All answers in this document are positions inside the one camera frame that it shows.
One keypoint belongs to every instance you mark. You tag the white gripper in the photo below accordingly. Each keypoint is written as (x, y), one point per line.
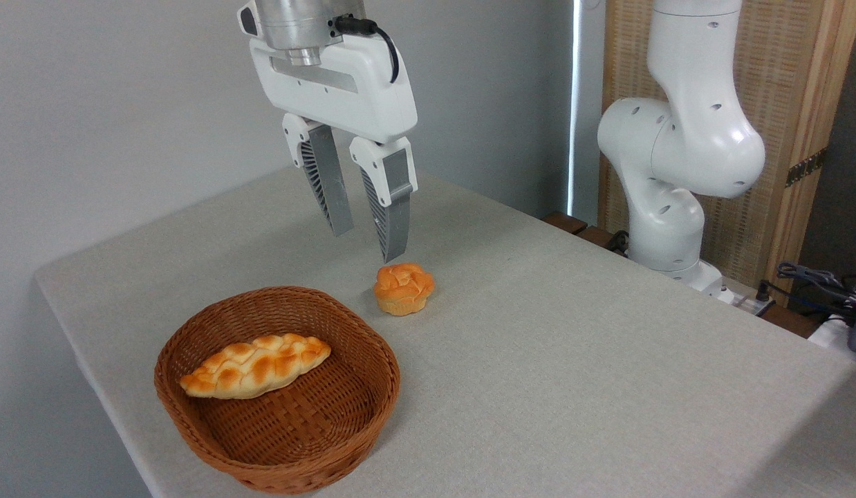
(359, 90)

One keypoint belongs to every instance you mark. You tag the round orange bread bun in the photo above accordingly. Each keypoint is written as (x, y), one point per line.
(404, 288)

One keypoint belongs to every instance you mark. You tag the braided long bread loaf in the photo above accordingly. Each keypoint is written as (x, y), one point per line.
(255, 365)

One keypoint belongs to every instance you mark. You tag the brown wicker basket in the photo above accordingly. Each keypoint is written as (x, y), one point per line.
(310, 429)

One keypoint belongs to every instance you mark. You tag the brown wooden bench edge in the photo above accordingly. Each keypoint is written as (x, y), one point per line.
(566, 223)

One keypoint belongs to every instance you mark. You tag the grey tablecloth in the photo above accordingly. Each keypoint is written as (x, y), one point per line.
(573, 360)

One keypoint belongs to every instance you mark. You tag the metal screen hinge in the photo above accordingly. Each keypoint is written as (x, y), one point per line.
(806, 167)

